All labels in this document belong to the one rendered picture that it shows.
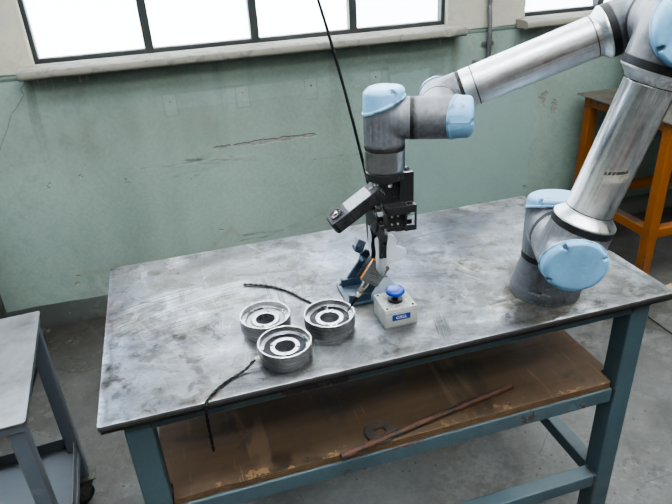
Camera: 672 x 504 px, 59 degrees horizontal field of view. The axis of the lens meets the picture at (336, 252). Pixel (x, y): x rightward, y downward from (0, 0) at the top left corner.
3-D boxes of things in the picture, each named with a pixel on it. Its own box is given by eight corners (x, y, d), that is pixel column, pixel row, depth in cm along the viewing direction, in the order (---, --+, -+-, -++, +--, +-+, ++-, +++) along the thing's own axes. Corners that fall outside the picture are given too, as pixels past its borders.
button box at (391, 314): (385, 330, 122) (385, 310, 120) (374, 312, 128) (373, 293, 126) (422, 322, 124) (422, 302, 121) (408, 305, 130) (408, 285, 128)
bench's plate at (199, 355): (99, 436, 102) (96, 428, 101) (112, 275, 153) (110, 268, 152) (674, 300, 130) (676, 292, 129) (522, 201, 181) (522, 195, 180)
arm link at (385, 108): (410, 90, 99) (359, 92, 100) (409, 154, 104) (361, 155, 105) (410, 80, 106) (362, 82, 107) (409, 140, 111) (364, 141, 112)
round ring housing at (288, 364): (302, 336, 121) (301, 320, 119) (321, 365, 113) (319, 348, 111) (253, 350, 118) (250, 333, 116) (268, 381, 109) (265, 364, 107)
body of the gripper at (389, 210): (417, 233, 113) (417, 173, 108) (374, 240, 112) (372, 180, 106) (403, 217, 120) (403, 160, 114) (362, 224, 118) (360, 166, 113)
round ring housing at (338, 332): (362, 337, 120) (361, 320, 118) (312, 348, 118) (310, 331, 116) (346, 310, 129) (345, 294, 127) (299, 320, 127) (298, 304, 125)
